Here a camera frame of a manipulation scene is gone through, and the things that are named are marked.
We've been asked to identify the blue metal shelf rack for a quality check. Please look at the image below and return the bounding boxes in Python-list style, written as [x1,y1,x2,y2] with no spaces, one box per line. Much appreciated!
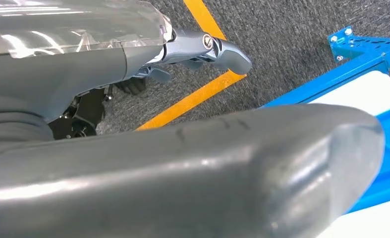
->
[260,25,390,109]

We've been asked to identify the yellow floor tape square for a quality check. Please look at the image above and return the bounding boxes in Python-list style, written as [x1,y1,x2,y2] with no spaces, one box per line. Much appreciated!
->
[135,0,248,132]

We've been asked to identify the white plastic bin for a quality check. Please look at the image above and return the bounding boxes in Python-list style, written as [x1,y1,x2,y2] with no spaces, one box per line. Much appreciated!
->
[316,196,390,238]
[308,69,390,116]

